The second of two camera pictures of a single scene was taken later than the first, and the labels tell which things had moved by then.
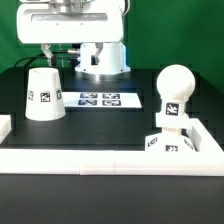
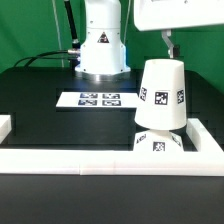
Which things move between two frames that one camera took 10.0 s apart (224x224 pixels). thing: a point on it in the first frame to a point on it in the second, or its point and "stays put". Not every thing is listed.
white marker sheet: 80,100 stays put
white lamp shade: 44,97 to 161,100
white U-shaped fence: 207,160 stays put
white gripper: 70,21 to 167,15
